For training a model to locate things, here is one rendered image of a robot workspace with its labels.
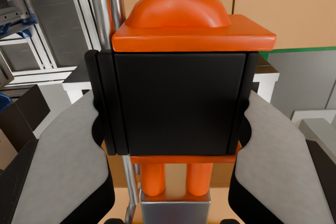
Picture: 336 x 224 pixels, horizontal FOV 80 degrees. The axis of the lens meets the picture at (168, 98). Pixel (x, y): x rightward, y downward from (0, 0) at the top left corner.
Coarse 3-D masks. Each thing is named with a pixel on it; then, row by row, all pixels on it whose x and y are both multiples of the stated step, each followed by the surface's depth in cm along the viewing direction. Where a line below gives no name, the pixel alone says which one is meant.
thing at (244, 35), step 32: (128, 32) 9; (160, 32) 9; (192, 32) 9; (224, 32) 9; (256, 32) 9; (128, 64) 10; (160, 64) 10; (192, 64) 10; (224, 64) 10; (256, 64) 10; (128, 96) 10; (160, 96) 10; (192, 96) 10; (224, 96) 10; (128, 128) 12; (160, 128) 12; (192, 128) 12; (224, 128) 12; (160, 160) 13; (192, 160) 13; (224, 160) 13
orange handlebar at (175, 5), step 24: (144, 0) 10; (168, 0) 9; (192, 0) 9; (216, 0) 10; (144, 24) 10; (168, 24) 10; (192, 24) 10; (216, 24) 10; (144, 168) 16; (192, 168) 16; (144, 192) 18; (192, 192) 18
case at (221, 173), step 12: (240, 144) 49; (108, 156) 47; (120, 156) 47; (120, 168) 44; (216, 168) 44; (228, 168) 44; (120, 180) 41; (216, 180) 41; (228, 180) 41; (120, 192) 41; (216, 192) 40; (120, 204) 43; (216, 204) 43; (228, 204) 43; (108, 216) 46; (120, 216) 45; (216, 216) 45; (228, 216) 45
